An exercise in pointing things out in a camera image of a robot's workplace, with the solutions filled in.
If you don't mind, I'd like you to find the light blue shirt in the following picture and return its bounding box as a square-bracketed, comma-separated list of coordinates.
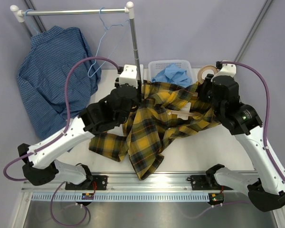
[152, 63, 193, 87]

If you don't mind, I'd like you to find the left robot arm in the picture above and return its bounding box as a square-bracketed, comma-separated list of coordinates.
[18, 84, 141, 190]

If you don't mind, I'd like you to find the light blue wire hanger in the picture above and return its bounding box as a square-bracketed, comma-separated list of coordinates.
[87, 7, 131, 78]

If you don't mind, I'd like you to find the wooden hanger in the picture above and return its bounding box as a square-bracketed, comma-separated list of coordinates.
[168, 65, 218, 120]

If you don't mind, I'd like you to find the aluminium frame post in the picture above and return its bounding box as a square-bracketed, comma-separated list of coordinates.
[234, 0, 275, 62]

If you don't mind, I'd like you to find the yellow plaid shirt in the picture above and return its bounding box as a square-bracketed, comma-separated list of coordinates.
[88, 81, 220, 180]

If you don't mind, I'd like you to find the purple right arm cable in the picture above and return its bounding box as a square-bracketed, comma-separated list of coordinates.
[180, 61, 285, 219]

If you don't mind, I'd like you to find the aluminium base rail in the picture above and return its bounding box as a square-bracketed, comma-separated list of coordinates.
[21, 171, 258, 192]

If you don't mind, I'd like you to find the white plastic basket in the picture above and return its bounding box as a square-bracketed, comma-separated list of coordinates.
[142, 59, 197, 83]

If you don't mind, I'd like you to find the white clothes rack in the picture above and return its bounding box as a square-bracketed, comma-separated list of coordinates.
[10, 1, 143, 81]

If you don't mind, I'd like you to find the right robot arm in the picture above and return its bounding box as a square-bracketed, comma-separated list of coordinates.
[198, 74, 285, 212]

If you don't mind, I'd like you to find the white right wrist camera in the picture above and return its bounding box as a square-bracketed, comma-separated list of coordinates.
[211, 61, 237, 84]

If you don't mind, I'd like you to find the blue wire hanger left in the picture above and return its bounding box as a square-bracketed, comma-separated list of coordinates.
[24, 9, 40, 35]

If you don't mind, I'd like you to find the blue checkered shirt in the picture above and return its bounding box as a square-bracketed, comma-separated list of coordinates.
[17, 26, 92, 140]

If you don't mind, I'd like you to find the white slotted cable duct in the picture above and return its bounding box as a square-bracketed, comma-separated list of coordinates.
[31, 192, 210, 202]

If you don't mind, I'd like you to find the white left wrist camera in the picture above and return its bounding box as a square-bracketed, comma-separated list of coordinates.
[114, 65, 138, 88]

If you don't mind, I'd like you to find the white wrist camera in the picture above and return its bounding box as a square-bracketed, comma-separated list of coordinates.
[211, 61, 237, 84]
[114, 65, 138, 88]

